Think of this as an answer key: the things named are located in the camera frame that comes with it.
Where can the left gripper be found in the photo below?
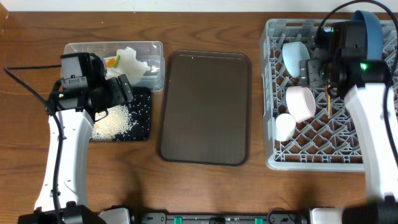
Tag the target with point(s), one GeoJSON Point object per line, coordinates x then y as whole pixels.
{"type": "Point", "coordinates": [119, 98]}

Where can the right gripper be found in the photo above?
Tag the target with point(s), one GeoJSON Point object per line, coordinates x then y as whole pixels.
{"type": "Point", "coordinates": [309, 73]}

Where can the wooden chopstick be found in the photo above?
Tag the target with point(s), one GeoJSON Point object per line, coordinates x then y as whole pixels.
{"type": "Point", "coordinates": [328, 99]}

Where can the yellow snack wrapper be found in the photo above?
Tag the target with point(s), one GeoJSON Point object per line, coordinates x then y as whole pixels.
{"type": "Point", "coordinates": [112, 62]}

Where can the white tissue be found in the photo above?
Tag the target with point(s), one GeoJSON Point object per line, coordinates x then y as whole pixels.
{"type": "Point", "coordinates": [129, 65]}

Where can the pile of rice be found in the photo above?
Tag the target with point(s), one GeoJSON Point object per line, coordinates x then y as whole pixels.
{"type": "Point", "coordinates": [113, 123]}

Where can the pink white bowl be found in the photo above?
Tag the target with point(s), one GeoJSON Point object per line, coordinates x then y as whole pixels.
{"type": "Point", "coordinates": [300, 103]}

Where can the light blue bowl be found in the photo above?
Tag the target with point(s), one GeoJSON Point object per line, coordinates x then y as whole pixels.
{"type": "Point", "coordinates": [293, 53]}

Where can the white cup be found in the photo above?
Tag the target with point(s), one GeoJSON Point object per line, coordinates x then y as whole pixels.
{"type": "Point", "coordinates": [284, 127]}

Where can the dark blue plate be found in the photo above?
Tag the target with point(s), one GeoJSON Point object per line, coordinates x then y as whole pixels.
{"type": "Point", "coordinates": [374, 34]}

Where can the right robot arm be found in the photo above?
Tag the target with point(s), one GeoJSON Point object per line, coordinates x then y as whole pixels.
{"type": "Point", "coordinates": [364, 85]}

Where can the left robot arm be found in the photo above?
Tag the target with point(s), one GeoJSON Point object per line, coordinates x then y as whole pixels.
{"type": "Point", "coordinates": [72, 112]}

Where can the black waste tray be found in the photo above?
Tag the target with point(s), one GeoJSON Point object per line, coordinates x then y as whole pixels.
{"type": "Point", "coordinates": [140, 109]}

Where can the grey dishwasher rack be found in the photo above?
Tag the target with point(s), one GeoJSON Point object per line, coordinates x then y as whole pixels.
{"type": "Point", "coordinates": [319, 143]}

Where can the clear plastic bin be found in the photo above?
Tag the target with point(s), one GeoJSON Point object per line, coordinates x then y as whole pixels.
{"type": "Point", "coordinates": [149, 52]}

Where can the brown serving tray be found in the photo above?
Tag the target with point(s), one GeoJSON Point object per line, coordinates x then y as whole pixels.
{"type": "Point", "coordinates": [206, 114]}

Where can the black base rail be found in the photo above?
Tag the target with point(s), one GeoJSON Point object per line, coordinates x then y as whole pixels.
{"type": "Point", "coordinates": [123, 214]}

